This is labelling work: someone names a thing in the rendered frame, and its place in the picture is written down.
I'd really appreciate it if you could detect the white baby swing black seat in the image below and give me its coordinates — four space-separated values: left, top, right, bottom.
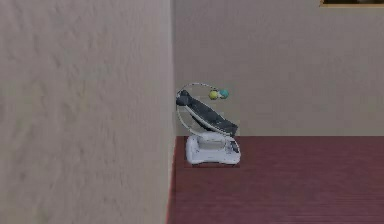
175 82 242 167

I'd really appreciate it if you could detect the wooden framed wall picture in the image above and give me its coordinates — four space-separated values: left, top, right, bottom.
319 0 384 9

